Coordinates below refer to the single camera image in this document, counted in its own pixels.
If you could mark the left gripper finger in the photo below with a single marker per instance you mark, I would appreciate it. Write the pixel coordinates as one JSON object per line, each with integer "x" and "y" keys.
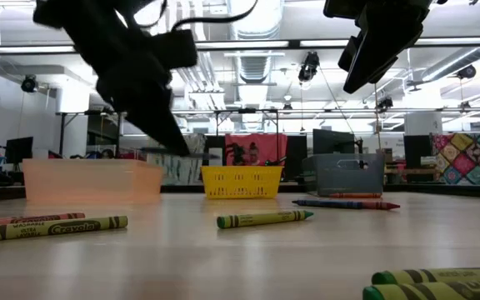
{"x": 148, "y": 125}
{"x": 169, "y": 125}

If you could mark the green crayon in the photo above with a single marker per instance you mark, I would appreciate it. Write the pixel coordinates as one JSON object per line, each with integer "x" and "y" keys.
{"x": 431, "y": 276}
{"x": 431, "y": 291}
{"x": 56, "y": 228}
{"x": 265, "y": 218}

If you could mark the red crayon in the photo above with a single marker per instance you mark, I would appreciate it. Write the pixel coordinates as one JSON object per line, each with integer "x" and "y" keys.
{"x": 381, "y": 206}

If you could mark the blue crayon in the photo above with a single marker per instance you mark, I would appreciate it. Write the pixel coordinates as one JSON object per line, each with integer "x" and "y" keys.
{"x": 327, "y": 204}

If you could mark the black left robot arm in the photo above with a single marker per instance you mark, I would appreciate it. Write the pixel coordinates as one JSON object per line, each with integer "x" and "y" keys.
{"x": 86, "y": 29}

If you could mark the grey patterned cloth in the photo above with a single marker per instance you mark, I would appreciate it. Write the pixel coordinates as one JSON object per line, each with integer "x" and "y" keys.
{"x": 181, "y": 168}

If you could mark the person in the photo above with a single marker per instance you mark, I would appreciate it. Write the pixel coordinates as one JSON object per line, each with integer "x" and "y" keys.
{"x": 107, "y": 153}
{"x": 253, "y": 152}

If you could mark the white cylinder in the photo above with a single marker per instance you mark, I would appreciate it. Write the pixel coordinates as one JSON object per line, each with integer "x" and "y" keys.
{"x": 215, "y": 156}

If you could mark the ceiling light strip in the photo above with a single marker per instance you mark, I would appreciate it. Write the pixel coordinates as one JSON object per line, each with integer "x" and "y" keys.
{"x": 27, "y": 49}
{"x": 256, "y": 43}
{"x": 456, "y": 41}

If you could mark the white pillar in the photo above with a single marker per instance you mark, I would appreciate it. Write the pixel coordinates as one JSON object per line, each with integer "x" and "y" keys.
{"x": 423, "y": 123}
{"x": 75, "y": 137}

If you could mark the translucent orange plastic bin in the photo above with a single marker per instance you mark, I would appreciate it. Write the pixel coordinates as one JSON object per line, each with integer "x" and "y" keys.
{"x": 77, "y": 181}

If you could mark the yellow perforated plastic basket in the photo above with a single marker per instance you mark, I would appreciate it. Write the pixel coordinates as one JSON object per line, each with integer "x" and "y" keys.
{"x": 240, "y": 183}

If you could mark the orange cloth backdrop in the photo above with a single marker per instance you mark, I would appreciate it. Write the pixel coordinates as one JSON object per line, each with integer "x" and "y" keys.
{"x": 273, "y": 146}

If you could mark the black monitor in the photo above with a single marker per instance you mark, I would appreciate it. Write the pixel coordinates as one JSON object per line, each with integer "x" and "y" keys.
{"x": 19, "y": 149}
{"x": 417, "y": 150}
{"x": 331, "y": 141}

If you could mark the colourful patchwork quilt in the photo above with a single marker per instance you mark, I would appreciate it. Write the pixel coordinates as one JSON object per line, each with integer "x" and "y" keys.
{"x": 465, "y": 158}

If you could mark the grey plastic bin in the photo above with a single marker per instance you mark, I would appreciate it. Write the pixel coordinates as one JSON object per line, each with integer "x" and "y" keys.
{"x": 331, "y": 179}

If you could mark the black aluminium table frame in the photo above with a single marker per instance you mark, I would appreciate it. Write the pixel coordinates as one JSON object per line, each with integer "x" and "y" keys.
{"x": 181, "y": 188}

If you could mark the silver ventilation duct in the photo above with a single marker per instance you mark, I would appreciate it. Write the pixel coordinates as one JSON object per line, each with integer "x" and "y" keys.
{"x": 452, "y": 62}
{"x": 256, "y": 25}

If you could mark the black ceiling camera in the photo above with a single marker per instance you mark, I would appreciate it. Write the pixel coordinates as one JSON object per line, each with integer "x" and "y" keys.
{"x": 29, "y": 83}
{"x": 467, "y": 71}
{"x": 308, "y": 68}

